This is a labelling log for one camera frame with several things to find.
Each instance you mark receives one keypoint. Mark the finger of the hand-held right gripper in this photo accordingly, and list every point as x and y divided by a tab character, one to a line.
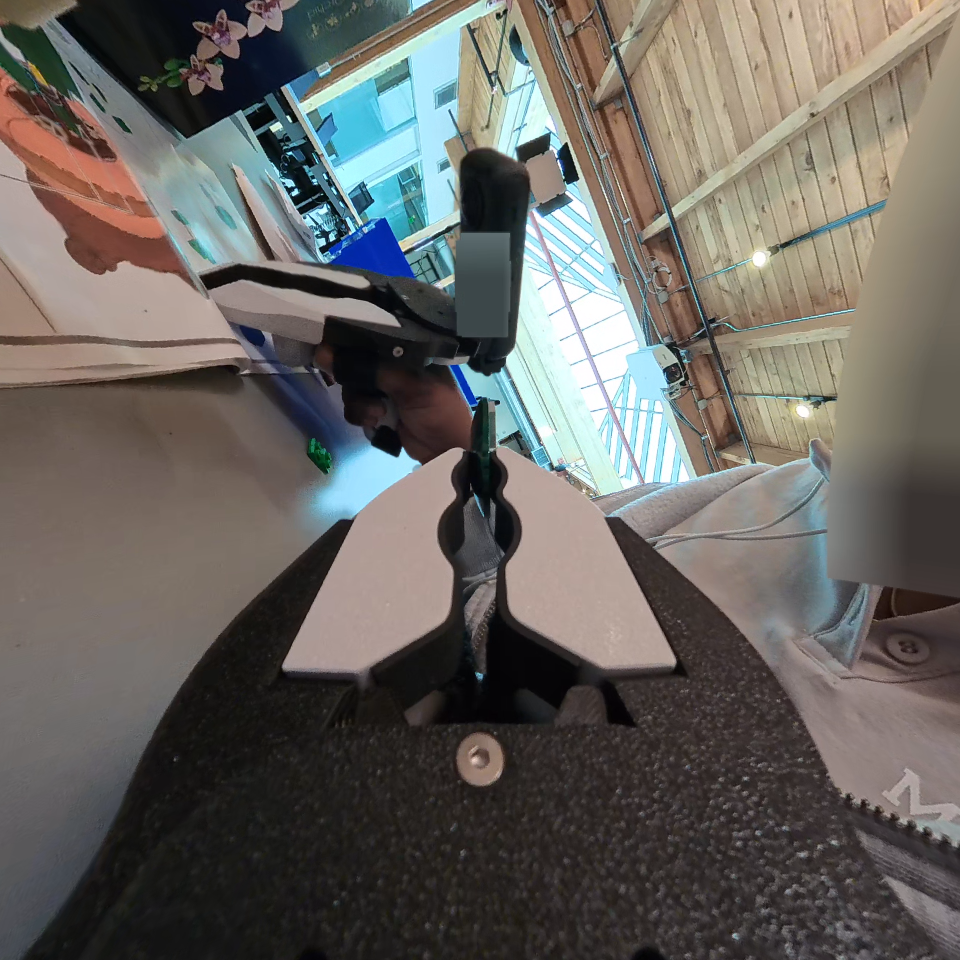
330	283
300	322

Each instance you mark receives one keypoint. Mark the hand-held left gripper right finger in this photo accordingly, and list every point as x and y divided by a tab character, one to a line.
577	585

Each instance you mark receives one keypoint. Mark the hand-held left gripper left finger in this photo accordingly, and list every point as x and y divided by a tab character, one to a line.
375	585

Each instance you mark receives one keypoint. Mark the dark green brick leaf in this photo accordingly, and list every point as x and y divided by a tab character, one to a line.
485	465

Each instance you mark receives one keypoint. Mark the person's right hand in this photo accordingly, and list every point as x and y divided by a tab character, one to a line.
435	420

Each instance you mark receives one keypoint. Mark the white paper bag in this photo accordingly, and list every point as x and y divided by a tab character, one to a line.
277	217

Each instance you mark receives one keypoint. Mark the bright green brick plate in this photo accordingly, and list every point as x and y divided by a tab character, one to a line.
320	456

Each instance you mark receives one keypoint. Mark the open instruction booklet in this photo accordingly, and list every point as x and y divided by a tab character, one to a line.
135	300

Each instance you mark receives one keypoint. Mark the grey zip hooded jacket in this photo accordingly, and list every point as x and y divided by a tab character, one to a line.
750	600

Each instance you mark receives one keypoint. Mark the studio light panel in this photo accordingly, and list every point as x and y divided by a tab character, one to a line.
547	176

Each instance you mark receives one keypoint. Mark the black orchid picture box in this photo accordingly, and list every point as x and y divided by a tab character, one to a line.
337	30

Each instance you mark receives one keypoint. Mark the ceiling spot lamp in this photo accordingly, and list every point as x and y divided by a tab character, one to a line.
760	257
802	409

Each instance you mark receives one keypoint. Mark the white security camera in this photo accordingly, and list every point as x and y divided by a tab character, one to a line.
649	371

